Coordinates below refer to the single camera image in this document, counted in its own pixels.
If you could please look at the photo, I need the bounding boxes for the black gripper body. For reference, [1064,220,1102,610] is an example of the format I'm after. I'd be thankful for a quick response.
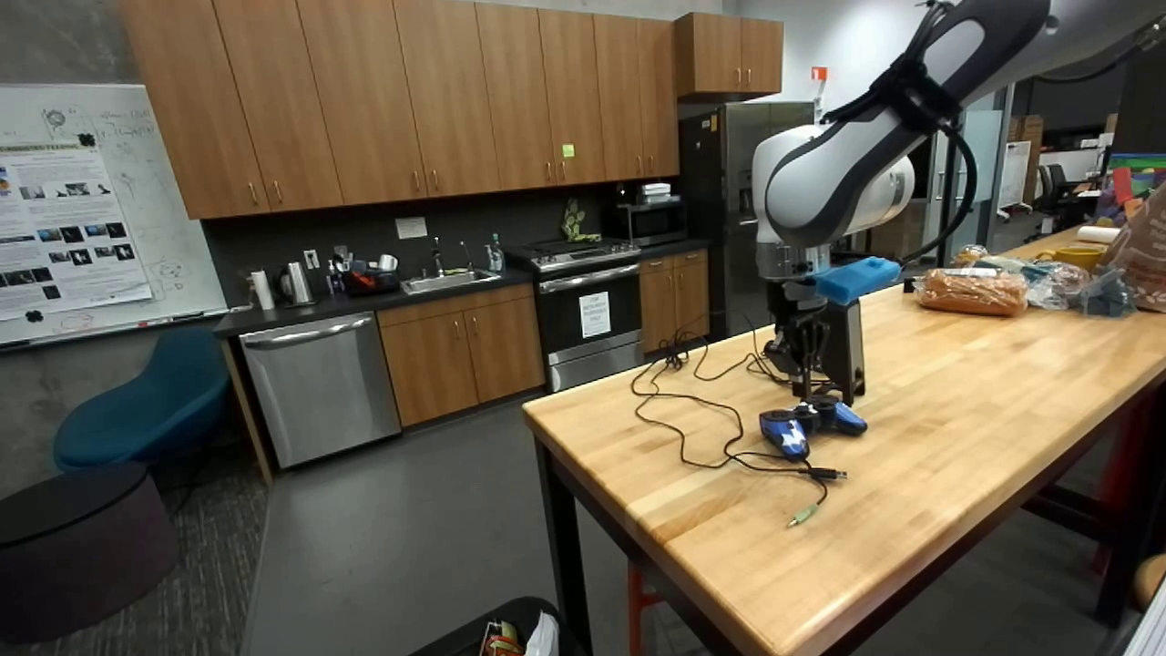
[768,280,844,378]

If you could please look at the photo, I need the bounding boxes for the blue game controller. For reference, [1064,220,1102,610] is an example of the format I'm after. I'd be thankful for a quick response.
[759,398,871,466]

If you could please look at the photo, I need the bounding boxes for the black upright box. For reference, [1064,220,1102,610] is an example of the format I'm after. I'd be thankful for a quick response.
[831,295,871,404]

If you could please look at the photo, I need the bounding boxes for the narrow wooden base cabinet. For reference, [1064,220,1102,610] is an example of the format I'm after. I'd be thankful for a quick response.
[639,245,713,356]

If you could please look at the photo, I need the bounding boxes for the stainless steel refrigerator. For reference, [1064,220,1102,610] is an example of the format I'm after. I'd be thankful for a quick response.
[673,98,821,341]

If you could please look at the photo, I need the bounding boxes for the bagged bread loaf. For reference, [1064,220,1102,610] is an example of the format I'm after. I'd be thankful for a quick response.
[916,261,1034,321]

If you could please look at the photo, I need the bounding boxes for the black microwave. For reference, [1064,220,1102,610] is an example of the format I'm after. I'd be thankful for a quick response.
[611,198,690,245]

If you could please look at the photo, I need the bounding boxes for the white paper on oven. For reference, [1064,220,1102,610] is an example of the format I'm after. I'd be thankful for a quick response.
[577,289,614,341]

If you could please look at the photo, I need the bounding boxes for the stainless black oven range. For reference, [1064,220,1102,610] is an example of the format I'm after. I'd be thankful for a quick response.
[526,242,648,392]

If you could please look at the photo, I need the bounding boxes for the small green plant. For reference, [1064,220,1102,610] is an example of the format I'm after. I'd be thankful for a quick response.
[557,198,602,248]

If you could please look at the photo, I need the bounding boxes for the yellow flat object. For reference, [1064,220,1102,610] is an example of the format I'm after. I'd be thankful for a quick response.
[1038,242,1116,274]

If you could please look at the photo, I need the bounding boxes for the clear plastic bag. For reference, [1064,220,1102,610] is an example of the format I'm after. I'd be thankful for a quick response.
[1018,178,1166,321]

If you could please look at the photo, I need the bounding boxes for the wide wooden base cabinet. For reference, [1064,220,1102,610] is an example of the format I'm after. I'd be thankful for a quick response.
[374,280,546,430]

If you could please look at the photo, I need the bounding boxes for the steel kitchen sink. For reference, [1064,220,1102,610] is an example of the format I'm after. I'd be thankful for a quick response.
[398,238,503,300]

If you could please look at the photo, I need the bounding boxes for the black open bag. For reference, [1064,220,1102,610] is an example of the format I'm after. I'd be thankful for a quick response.
[409,594,567,656]

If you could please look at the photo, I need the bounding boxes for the stainless steel dishwasher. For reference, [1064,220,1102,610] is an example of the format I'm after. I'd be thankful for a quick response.
[238,308,403,475]

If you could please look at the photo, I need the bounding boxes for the white paper towel roll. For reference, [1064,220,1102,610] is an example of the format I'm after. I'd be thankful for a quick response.
[246,266,282,317]

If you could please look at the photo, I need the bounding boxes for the teal lounge chair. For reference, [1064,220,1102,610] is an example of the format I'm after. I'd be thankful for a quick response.
[51,325,234,475]

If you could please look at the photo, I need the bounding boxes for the whiteboard with posters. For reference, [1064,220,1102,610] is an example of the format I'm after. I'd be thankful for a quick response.
[0,81,231,353]

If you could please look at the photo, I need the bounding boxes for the dark round ottoman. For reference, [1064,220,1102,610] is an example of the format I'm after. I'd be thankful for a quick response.
[0,460,181,647]

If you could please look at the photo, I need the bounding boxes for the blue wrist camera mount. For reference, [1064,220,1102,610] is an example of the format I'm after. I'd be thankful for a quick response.
[812,256,912,308]

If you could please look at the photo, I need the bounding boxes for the black tangled cable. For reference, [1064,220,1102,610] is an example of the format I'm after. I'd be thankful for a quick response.
[627,338,844,531]

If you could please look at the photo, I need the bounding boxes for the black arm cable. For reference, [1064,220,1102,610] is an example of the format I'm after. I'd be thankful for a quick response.
[822,59,985,270]

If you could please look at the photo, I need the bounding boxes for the red stool frame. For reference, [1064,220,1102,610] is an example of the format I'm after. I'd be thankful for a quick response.
[624,557,669,656]

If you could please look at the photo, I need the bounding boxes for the small wooden wall cabinet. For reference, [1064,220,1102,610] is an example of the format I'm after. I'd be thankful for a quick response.
[669,12,786,102]

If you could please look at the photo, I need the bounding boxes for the long wooden wall cabinets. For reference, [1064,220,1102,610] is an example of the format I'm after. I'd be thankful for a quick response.
[117,0,680,222]

